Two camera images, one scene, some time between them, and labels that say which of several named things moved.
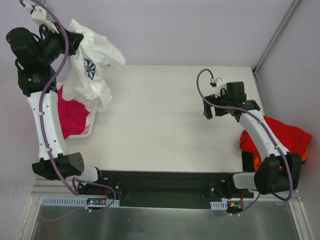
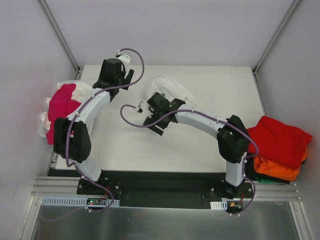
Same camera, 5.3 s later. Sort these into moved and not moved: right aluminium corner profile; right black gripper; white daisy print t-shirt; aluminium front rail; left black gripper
Moved: white daisy print t-shirt; right black gripper; left black gripper
Not moved: right aluminium corner profile; aluminium front rail
